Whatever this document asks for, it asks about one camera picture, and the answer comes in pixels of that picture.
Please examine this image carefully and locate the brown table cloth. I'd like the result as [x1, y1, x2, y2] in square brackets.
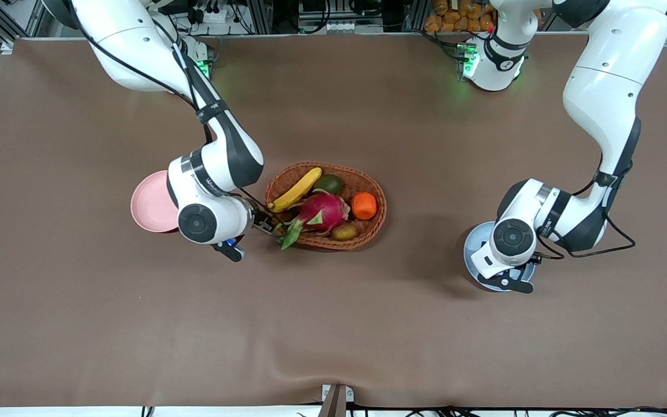
[0, 32, 667, 409]

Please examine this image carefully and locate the white connector block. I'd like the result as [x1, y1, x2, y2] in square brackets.
[322, 20, 384, 34]

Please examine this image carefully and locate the aluminium frame profile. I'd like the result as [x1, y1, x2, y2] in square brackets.
[0, 0, 50, 54]

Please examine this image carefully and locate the green avocado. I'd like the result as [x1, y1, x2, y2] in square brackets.
[313, 174, 345, 196]

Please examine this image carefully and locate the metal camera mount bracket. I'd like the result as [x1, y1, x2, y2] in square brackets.
[321, 384, 355, 417]

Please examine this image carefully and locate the pink plate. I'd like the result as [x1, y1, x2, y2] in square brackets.
[130, 170, 179, 233]

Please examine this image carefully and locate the orange fruit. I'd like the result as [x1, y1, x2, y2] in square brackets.
[351, 192, 378, 221]

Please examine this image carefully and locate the brown wicker basket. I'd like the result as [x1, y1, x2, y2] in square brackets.
[264, 161, 387, 251]

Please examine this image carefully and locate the white power strip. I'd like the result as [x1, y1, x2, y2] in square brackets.
[189, 5, 239, 25]

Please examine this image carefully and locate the blue plate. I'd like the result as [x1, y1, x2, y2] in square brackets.
[463, 222, 537, 292]

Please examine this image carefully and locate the orange toy pile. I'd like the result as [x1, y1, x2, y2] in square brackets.
[424, 0, 495, 33]

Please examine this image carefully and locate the yellow banana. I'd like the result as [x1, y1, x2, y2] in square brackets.
[267, 167, 322, 213]

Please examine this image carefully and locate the pink dragon fruit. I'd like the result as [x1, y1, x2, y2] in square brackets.
[276, 191, 350, 250]

